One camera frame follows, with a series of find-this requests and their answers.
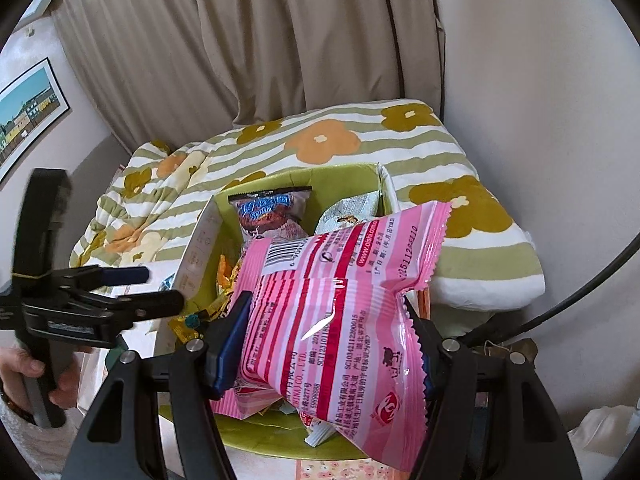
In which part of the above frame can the person's left forearm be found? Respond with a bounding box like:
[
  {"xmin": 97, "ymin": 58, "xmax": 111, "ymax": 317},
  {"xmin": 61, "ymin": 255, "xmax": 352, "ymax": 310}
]
[{"xmin": 0, "ymin": 397, "xmax": 76, "ymax": 480}]

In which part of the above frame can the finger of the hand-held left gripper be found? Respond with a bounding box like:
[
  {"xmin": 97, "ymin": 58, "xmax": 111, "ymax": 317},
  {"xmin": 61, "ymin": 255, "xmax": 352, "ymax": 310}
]
[
  {"xmin": 60, "ymin": 266, "xmax": 151, "ymax": 293},
  {"xmin": 77, "ymin": 290, "xmax": 186, "ymax": 322}
]

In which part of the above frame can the white plastic bag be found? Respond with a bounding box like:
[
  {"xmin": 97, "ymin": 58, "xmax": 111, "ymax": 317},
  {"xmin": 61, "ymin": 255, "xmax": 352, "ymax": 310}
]
[{"xmin": 567, "ymin": 402, "xmax": 640, "ymax": 461}]

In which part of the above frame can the black cable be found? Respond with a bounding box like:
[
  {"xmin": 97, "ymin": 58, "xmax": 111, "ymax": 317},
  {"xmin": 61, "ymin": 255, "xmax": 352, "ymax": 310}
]
[{"xmin": 450, "ymin": 232, "xmax": 640, "ymax": 348}]

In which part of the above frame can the green cardboard box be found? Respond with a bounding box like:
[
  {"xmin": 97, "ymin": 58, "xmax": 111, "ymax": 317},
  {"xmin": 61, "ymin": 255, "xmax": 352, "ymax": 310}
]
[{"xmin": 155, "ymin": 162, "xmax": 431, "ymax": 461}]

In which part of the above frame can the person's left hand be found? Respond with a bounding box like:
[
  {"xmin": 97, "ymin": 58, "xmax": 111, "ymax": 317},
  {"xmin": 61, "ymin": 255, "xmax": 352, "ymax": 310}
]
[{"xmin": 0, "ymin": 345, "xmax": 93, "ymax": 411}]

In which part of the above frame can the grey white snack packet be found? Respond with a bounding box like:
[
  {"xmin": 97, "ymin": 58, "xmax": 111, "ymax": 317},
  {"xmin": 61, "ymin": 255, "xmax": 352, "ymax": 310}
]
[{"xmin": 315, "ymin": 192, "xmax": 381, "ymax": 233}]

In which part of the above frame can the framed wall picture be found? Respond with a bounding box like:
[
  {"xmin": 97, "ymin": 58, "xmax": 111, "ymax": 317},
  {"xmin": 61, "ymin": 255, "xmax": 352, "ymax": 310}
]
[{"xmin": 0, "ymin": 57, "xmax": 71, "ymax": 181}]

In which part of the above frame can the pink striped snack packet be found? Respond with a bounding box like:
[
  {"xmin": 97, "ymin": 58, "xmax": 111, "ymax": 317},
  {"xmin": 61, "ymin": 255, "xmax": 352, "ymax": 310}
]
[{"xmin": 210, "ymin": 200, "xmax": 451, "ymax": 471}]

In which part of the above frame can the dark brown cake packet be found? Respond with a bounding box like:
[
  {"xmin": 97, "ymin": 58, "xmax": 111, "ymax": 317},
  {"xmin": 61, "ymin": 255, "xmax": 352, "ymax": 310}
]
[{"xmin": 227, "ymin": 186, "xmax": 313, "ymax": 243}]

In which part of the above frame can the floral striped blanket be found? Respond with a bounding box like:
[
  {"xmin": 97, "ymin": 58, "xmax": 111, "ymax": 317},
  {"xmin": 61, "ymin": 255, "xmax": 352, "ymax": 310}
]
[{"xmin": 70, "ymin": 97, "xmax": 546, "ymax": 311}]

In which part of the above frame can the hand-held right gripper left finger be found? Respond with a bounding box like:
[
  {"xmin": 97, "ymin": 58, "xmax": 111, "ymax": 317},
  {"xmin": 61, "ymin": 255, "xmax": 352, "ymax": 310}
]
[{"xmin": 62, "ymin": 290, "xmax": 256, "ymax": 480}]

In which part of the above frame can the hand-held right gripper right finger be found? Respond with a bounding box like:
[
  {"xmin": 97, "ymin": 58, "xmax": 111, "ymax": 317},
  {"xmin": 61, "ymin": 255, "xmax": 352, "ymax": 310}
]
[{"xmin": 405, "ymin": 302, "xmax": 581, "ymax": 480}]

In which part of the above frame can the beige curtain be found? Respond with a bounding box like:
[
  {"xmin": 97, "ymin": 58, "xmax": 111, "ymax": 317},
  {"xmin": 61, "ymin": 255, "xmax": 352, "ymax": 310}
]
[{"xmin": 50, "ymin": 0, "xmax": 446, "ymax": 153}]

